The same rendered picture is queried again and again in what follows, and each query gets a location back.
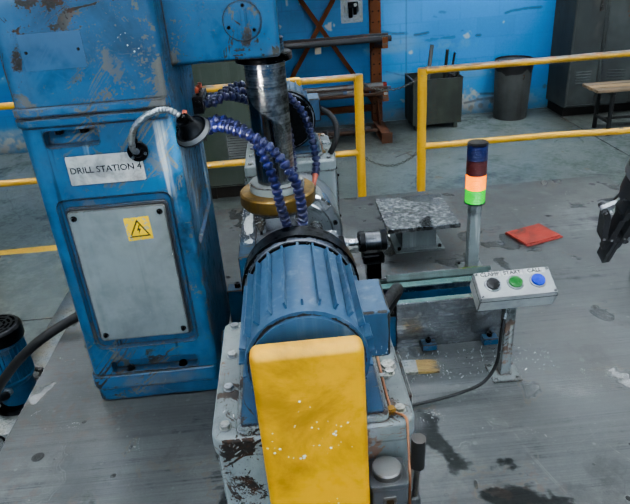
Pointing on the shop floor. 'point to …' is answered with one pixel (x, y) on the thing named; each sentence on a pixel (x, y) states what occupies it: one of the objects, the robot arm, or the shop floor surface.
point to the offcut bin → (436, 96)
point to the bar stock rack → (350, 66)
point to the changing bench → (614, 96)
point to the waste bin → (511, 90)
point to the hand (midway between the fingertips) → (608, 247)
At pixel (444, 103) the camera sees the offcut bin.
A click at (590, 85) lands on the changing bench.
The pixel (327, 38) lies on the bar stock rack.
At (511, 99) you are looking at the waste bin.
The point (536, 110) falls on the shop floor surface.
